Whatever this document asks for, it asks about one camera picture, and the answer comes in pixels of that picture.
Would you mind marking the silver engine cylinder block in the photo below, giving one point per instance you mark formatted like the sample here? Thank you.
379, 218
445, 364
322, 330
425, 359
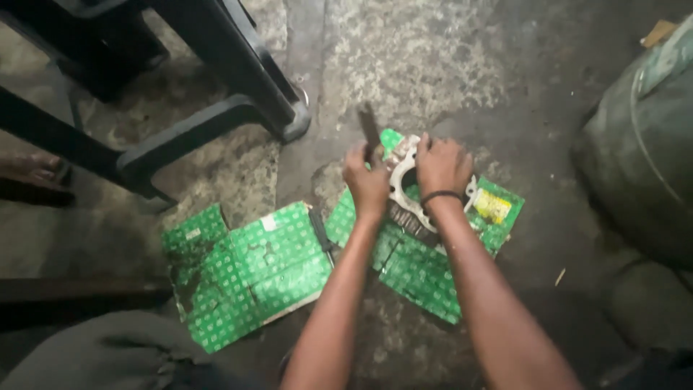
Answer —
403, 187

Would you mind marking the person's left fingers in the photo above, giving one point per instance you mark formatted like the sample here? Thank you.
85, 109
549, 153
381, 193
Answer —
361, 154

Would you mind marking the green printed flattened carton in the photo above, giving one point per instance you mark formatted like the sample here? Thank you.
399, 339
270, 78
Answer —
243, 273

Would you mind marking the black plastic chair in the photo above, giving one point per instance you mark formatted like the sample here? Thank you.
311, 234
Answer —
162, 81

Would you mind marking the person's right hand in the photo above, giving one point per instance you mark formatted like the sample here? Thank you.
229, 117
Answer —
442, 164

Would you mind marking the person's left hand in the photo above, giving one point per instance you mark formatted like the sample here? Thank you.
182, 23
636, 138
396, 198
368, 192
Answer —
366, 183

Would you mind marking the dark metal scraper blade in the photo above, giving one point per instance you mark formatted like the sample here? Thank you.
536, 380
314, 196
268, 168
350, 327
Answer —
370, 130

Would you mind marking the black wristband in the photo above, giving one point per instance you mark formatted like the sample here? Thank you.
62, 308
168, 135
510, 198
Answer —
441, 196

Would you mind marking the person's right fingers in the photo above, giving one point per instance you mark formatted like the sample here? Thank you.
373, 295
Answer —
425, 146

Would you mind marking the green metal drum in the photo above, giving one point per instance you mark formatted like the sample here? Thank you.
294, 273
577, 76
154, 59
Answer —
644, 157

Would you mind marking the green carton with yellow label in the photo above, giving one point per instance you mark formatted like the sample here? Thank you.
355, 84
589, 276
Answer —
427, 260

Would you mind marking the black screwdriver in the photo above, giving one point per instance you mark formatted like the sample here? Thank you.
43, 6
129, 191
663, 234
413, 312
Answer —
321, 235

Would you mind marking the person's grey trouser leg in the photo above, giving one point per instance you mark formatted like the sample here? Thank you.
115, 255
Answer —
108, 352

